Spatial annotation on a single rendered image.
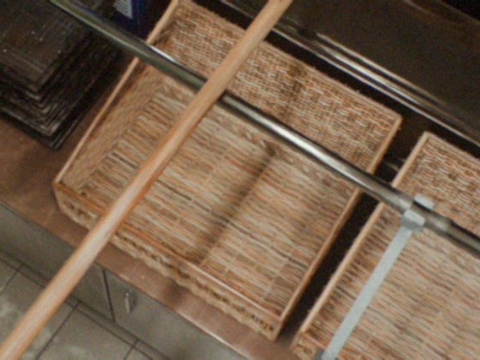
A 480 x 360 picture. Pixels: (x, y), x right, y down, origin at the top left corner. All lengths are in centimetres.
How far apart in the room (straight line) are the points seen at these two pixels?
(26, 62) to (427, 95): 80
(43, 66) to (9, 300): 90
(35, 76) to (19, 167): 29
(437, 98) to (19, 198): 93
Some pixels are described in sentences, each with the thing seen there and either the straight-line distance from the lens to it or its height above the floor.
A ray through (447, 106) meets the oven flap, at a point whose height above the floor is 96.
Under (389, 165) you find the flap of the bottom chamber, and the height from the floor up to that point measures 69.
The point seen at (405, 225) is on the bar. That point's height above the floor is 115.
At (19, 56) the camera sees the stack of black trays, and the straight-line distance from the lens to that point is 177.
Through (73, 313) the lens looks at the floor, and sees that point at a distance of 242.
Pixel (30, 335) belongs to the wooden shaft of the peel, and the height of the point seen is 120.
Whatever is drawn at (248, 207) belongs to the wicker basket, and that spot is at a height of 59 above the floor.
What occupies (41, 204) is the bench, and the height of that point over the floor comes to 58.
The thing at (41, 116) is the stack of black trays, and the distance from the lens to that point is 182.
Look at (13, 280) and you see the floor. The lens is 247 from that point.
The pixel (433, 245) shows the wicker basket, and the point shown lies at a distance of 193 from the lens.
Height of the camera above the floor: 230
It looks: 64 degrees down
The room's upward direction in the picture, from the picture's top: 10 degrees clockwise
